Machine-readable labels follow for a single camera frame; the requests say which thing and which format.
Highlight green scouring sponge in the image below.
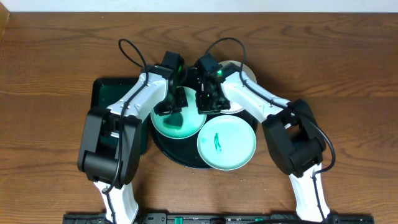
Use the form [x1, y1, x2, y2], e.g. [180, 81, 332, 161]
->
[163, 113, 183, 129]

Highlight white plate with green stain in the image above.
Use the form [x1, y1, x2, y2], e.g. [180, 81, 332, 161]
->
[219, 60, 257, 114]

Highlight mint plate with green stain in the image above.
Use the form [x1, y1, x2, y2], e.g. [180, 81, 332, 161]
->
[197, 115, 256, 171]

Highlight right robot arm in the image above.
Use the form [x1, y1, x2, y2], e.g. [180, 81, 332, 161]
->
[194, 53, 331, 223]

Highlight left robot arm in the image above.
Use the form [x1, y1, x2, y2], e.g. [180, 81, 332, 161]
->
[77, 51, 188, 223]

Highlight rectangular black water tray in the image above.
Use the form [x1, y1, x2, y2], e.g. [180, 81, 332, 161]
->
[91, 77, 149, 155]

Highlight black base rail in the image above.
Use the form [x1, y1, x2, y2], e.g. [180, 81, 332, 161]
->
[62, 213, 374, 224]

